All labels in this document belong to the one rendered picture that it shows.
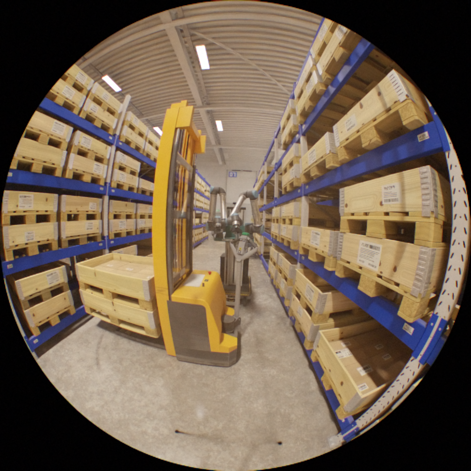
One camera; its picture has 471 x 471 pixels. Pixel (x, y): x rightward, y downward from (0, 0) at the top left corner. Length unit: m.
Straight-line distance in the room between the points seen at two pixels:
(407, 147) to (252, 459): 2.12
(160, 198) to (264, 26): 6.45
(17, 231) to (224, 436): 2.61
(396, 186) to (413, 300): 0.55
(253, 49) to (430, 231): 7.22
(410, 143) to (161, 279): 1.99
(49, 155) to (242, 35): 6.28
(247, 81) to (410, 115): 7.78
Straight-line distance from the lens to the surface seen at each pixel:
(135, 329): 2.07
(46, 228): 2.40
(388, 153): 1.13
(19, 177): 2.32
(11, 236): 2.24
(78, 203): 2.68
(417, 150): 1.01
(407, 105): 1.03
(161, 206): 1.45
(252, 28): 6.81
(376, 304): 1.14
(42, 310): 2.51
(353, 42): 1.82
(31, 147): 2.40
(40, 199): 2.37
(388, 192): 1.01
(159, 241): 1.47
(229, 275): 3.16
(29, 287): 2.39
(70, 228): 2.60
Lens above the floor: 1.56
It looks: 6 degrees down
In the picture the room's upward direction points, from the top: 2 degrees clockwise
